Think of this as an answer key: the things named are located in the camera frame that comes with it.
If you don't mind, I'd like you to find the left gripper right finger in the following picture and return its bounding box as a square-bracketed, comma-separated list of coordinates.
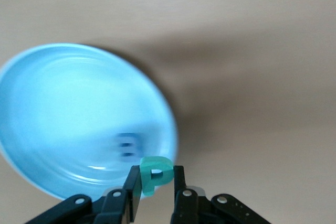
[170, 165, 271, 224]

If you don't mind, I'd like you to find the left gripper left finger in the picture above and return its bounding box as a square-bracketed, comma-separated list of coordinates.
[26, 165, 144, 224]

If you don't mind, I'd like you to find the teal foam letter p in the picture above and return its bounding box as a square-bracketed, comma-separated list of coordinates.
[139, 155, 175, 198]

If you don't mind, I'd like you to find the blue foam letter E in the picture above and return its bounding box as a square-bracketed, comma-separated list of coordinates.
[112, 132, 144, 158]

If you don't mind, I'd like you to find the blue round plate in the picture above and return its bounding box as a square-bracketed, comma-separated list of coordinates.
[0, 42, 180, 201]

